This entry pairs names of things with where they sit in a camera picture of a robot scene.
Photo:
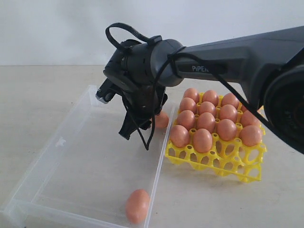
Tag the brown egg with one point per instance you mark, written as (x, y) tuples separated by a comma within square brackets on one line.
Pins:
[(244, 108), (193, 94), (251, 135), (206, 121), (228, 111), (248, 118), (230, 99), (179, 136), (226, 129), (137, 206), (202, 141), (211, 96), (207, 107), (186, 118), (188, 104), (161, 120)]

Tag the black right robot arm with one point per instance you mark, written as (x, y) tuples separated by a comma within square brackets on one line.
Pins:
[(262, 70)]

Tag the clear plastic storage box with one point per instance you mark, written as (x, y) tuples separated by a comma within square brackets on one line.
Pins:
[(86, 172)]

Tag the yellow plastic egg tray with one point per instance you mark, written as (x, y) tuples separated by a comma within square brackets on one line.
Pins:
[(225, 157)]

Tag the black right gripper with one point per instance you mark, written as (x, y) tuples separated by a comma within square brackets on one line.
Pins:
[(141, 104)]

